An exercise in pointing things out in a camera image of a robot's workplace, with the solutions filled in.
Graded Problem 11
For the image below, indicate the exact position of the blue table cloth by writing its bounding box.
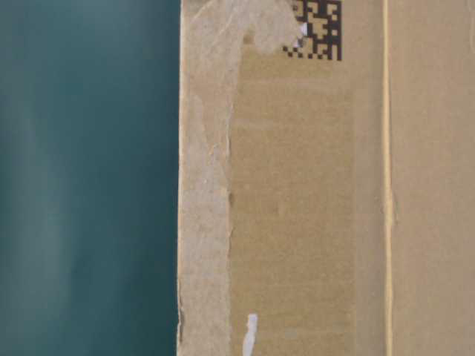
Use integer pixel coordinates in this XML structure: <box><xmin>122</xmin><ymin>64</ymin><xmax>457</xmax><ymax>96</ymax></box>
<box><xmin>1</xmin><ymin>1</ymin><xmax>180</xmax><ymax>355</ymax></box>

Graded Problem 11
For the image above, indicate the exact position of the brown cardboard box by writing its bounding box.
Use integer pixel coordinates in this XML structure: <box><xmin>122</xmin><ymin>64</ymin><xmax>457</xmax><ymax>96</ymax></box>
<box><xmin>177</xmin><ymin>1</ymin><xmax>474</xmax><ymax>355</ymax></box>

